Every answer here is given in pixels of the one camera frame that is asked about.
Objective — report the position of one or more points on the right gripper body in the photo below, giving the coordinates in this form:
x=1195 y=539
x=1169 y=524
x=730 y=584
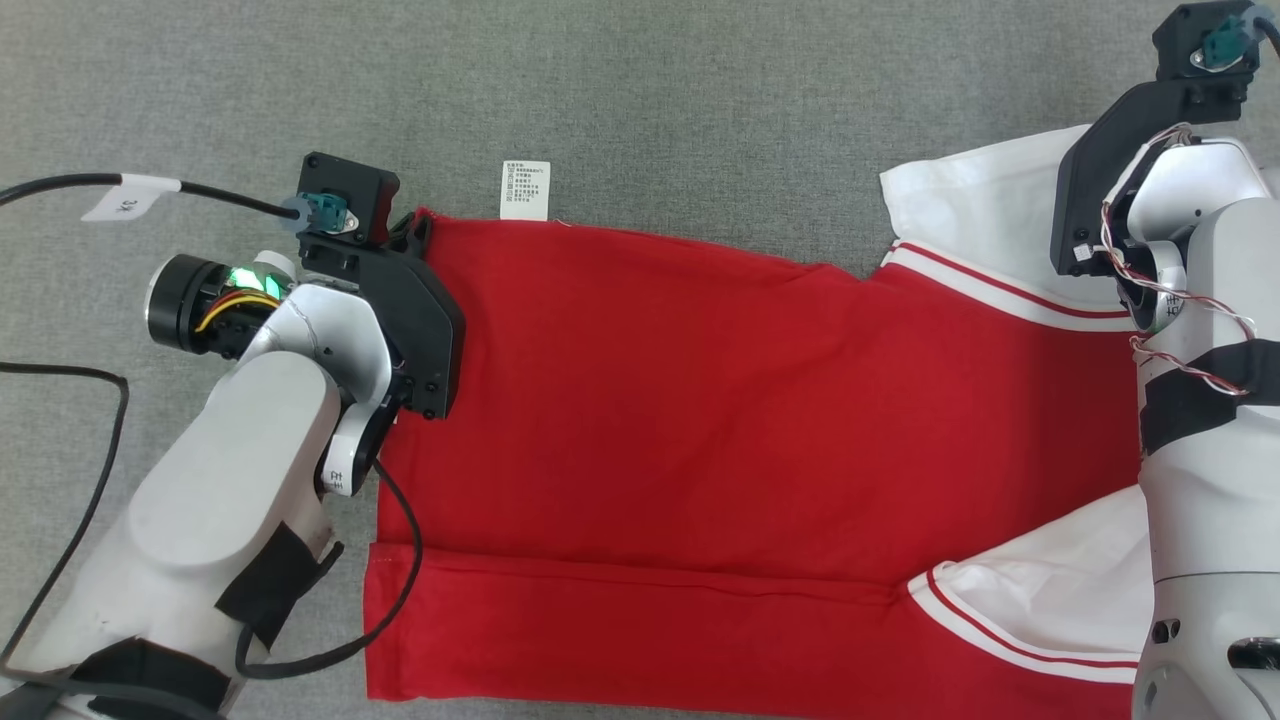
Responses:
x=1085 y=190

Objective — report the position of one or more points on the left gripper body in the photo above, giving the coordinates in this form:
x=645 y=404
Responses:
x=420 y=320

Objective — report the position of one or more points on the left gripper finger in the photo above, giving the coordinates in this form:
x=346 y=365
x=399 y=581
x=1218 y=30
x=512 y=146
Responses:
x=416 y=232

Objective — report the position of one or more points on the red shirt with white sleeves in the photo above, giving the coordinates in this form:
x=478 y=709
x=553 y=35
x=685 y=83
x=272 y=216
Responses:
x=700 y=400

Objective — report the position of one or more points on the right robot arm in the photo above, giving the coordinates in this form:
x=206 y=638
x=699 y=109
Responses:
x=1210 y=500

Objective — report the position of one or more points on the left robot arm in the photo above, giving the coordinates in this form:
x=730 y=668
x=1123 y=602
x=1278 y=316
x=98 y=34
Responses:
x=230 y=470

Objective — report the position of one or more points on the grey fabric sofa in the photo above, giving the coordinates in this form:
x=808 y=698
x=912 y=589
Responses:
x=650 y=100

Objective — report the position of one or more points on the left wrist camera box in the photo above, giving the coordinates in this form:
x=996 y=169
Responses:
x=355 y=190

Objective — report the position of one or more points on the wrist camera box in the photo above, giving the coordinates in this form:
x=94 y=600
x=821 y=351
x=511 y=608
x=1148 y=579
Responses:
x=355 y=190
x=1180 y=40

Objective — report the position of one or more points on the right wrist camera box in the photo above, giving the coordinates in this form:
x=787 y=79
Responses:
x=1180 y=40

